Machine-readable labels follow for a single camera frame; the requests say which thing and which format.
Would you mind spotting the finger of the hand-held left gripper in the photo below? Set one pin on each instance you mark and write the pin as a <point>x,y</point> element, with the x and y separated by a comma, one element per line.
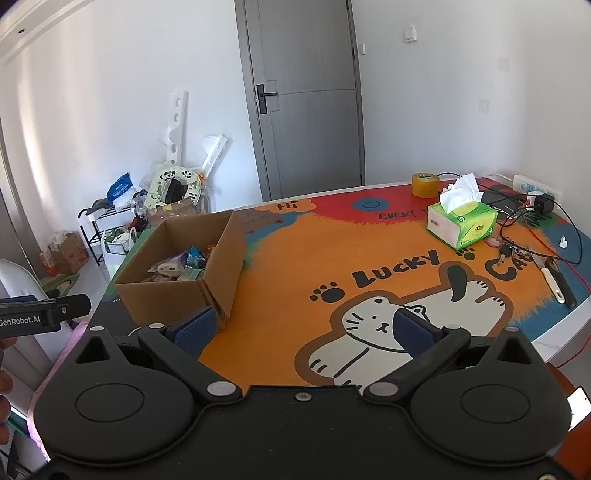
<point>74,305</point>

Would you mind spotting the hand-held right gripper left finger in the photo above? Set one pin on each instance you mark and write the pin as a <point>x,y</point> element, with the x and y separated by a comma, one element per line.
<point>198,330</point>

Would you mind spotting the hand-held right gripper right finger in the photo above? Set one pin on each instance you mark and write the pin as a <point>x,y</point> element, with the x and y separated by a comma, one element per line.
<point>411,332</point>

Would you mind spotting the teal snack packet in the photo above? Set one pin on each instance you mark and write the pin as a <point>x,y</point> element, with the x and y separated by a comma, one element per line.
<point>190,274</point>

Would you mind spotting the blue snack packet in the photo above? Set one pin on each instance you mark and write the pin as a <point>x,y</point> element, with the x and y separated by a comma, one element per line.
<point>195,256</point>

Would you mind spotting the clear orange snack packet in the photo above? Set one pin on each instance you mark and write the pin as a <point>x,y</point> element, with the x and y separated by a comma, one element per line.
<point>211,249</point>

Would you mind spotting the person's left hand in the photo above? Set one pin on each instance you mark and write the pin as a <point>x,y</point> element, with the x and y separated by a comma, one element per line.
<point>3,383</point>

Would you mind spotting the green floor mat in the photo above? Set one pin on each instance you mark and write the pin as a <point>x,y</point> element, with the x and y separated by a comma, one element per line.
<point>60,284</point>

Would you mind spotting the pink blanket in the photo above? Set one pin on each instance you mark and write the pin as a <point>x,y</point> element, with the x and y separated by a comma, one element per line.
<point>69,337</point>

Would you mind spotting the white cabinet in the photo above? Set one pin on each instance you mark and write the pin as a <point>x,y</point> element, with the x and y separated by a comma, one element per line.
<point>18,281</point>

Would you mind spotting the small brown cardboard box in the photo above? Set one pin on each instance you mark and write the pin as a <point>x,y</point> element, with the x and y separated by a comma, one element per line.
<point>67,256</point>

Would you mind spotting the black shoe rack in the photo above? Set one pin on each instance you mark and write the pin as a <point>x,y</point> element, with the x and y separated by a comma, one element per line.
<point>87,230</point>

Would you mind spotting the brown printed shipping box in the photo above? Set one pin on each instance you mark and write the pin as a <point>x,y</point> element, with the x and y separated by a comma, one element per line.
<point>171,212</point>

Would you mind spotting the green tissue box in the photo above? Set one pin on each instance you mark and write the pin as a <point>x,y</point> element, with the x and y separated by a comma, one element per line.
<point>461,221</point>

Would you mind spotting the blue plastic bag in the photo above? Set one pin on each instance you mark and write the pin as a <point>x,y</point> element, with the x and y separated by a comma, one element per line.
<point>120,187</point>

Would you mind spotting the bunch of keys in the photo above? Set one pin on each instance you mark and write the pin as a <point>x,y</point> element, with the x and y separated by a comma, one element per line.
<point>510,251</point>

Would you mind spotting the panda print toilet seat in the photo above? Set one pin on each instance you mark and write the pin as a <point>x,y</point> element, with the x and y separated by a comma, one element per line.
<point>157,187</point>

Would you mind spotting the yellow tape roll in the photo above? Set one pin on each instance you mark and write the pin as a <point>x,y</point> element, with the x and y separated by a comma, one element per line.
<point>425,184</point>

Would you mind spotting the orange stool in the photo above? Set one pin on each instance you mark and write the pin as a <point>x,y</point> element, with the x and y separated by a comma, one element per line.
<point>562,383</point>

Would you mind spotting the black flat device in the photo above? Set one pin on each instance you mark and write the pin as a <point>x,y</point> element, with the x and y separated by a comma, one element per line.
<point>501,198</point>

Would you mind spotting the short white foam board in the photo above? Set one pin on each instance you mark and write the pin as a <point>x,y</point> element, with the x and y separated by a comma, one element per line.
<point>213,152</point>

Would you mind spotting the smartphone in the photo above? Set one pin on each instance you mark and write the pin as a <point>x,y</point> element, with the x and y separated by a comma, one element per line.
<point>579,406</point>

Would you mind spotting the black charger adapter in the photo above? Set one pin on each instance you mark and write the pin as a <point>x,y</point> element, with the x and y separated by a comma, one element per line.
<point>544,203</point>

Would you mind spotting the white power strip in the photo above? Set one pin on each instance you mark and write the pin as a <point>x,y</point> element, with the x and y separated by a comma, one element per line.
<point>538,185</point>

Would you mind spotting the tall white foam board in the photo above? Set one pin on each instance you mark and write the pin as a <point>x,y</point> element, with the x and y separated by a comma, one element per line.
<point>175,124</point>

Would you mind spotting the grey door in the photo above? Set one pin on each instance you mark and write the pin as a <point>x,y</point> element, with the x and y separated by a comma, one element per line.
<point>304,115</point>

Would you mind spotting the white light switch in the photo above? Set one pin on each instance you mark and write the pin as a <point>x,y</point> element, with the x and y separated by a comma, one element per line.
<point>410,33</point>

